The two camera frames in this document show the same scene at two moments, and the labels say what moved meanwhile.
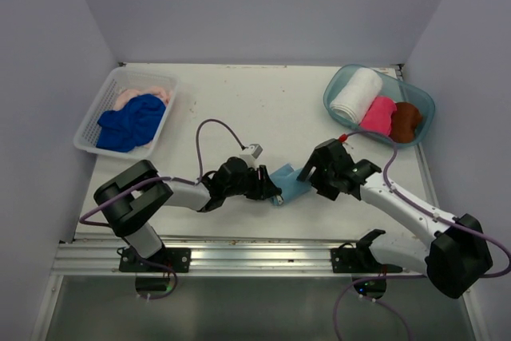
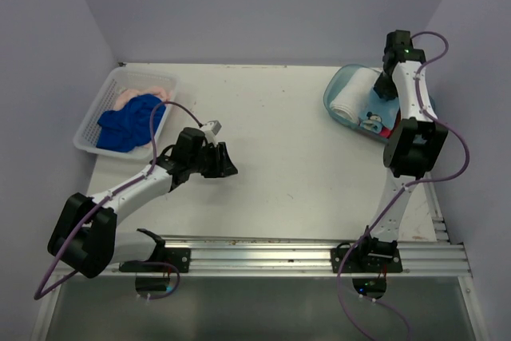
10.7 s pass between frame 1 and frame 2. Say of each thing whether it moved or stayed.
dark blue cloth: stayed
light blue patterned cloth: moved
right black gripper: moved
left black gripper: moved
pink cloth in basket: stayed
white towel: stayed
